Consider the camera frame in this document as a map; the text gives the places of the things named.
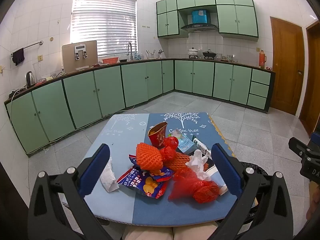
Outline person's right hand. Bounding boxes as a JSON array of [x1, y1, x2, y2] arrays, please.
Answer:
[[306, 182, 320, 221]]

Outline blue printed tablecloth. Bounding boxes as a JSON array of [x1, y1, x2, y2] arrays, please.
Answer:
[[84, 112, 257, 227]]

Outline dark hanging cloth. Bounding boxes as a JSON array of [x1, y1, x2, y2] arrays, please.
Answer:
[[12, 48, 25, 66]]

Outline yellow lace-edged cloth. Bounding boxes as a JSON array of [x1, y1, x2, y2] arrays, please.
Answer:
[[209, 115, 237, 158]]

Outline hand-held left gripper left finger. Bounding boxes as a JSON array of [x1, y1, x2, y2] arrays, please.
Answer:
[[27, 144, 118, 240]]

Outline steel electric kettle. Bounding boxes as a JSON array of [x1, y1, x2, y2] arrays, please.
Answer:
[[26, 71, 36, 87]]

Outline white tissue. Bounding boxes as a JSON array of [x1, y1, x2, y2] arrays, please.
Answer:
[[185, 149, 212, 182], [99, 157, 120, 193]]

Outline blue biscuit snack packet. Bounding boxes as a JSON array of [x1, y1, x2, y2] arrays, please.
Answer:
[[117, 167, 168, 199]]

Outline red plastic bag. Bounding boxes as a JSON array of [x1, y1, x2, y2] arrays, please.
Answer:
[[168, 166, 220, 204]]

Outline green upper kitchen cabinets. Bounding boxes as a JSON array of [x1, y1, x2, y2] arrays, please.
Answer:
[[156, 0, 259, 40]]

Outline white and black tube packet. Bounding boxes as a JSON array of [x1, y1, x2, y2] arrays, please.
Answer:
[[191, 135, 213, 159]]

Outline blue and white paper bowl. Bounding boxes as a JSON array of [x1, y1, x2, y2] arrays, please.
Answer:
[[204, 166, 228, 195]]

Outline group of glass jars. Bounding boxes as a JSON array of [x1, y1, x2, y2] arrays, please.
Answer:
[[216, 53, 239, 63]]

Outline beige water purifier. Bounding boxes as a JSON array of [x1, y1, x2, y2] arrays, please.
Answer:
[[62, 40, 98, 73]]

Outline clear glass pitcher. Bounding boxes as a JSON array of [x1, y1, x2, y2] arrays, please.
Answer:
[[32, 62, 43, 83]]

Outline red paper cup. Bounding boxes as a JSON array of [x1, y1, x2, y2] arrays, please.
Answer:
[[147, 121, 168, 147]]

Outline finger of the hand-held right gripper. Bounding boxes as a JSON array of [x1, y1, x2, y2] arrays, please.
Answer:
[[310, 132, 320, 152], [288, 137, 313, 159]]

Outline light blue milk carton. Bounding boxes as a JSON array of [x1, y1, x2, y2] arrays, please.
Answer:
[[172, 129, 197, 154]]

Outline white window blind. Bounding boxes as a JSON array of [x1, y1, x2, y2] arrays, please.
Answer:
[[71, 0, 138, 57]]

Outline red plastic wrapper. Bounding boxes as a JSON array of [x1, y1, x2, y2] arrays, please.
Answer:
[[160, 136, 179, 161]]

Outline white power cable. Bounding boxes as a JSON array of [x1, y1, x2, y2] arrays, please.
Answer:
[[10, 87, 27, 102]]

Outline metal towel rail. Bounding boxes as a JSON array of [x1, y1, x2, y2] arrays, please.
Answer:
[[10, 41, 43, 57]]

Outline brown wooden door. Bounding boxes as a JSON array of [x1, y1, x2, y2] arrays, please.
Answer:
[[270, 16, 305, 117], [299, 20, 320, 130]]

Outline green cabinet drawer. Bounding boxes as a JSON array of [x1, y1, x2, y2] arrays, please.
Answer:
[[251, 69, 271, 85], [249, 82, 269, 98], [247, 94, 267, 110]]

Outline green kitchen cabinets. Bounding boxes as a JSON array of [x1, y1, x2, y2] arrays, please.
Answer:
[[4, 58, 276, 157], [156, 0, 259, 40]]

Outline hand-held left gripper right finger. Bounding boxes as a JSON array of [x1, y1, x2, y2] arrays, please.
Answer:
[[207, 143, 293, 240]]

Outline green lower kitchen cabinets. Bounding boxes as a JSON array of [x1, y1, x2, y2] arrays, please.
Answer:
[[4, 58, 276, 157]]

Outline range hood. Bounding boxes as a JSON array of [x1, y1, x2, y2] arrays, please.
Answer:
[[180, 9, 218, 33]]

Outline long orange foam fruit net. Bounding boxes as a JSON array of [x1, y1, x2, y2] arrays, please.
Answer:
[[164, 152, 194, 174]]

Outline person's beige trousers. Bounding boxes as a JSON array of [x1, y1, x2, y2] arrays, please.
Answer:
[[121, 221, 219, 240]]

